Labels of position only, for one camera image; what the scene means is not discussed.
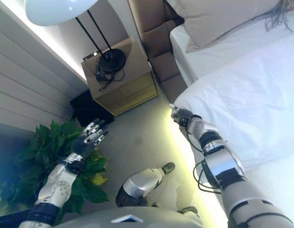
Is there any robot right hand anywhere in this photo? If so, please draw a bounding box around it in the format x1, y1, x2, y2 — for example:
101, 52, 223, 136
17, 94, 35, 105
169, 103, 194, 128

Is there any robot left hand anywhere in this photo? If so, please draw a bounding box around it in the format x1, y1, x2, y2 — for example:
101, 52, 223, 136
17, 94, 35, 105
71, 118, 109, 155

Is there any white duvet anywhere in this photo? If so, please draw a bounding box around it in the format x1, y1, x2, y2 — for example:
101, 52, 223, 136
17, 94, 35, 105
173, 30, 294, 171

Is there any black floor box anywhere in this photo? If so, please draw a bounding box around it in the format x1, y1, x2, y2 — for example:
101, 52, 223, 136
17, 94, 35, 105
70, 91, 115, 125

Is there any green leafy plant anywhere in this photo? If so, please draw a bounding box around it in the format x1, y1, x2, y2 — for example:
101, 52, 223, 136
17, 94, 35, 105
0, 120, 109, 216

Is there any wooden nightstand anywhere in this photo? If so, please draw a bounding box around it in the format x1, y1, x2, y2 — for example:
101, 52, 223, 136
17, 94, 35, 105
80, 35, 159, 117

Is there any silver left robot leg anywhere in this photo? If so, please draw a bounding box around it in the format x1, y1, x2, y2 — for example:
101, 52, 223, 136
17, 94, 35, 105
115, 162, 176, 207

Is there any silver robot leg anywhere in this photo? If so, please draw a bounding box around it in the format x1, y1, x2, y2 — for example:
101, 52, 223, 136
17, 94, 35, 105
176, 205, 199, 214
115, 162, 176, 207

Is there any grey robot torso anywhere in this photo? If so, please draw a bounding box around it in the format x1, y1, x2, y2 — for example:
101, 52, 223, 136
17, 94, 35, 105
59, 206, 205, 228

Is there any silver right robot leg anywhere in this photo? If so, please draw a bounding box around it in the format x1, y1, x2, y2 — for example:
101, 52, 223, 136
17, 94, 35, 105
176, 205, 199, 214

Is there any large beige pillow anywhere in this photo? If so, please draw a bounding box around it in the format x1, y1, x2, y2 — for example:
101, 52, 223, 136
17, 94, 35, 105
166, 0, 284, 53

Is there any white lamp shade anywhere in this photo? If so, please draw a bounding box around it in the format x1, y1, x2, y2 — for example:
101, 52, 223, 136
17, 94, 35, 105
24, 0, 100, 26

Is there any fringed knitted cushion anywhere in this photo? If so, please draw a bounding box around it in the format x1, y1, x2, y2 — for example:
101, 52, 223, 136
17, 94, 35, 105
265, 0, 294, 33

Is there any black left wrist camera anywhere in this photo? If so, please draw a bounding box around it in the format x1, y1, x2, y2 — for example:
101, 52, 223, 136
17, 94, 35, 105
63, 160, 85, 174

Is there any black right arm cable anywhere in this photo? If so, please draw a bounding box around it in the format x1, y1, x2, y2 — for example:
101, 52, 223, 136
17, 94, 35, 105
193, 159, 224, 194

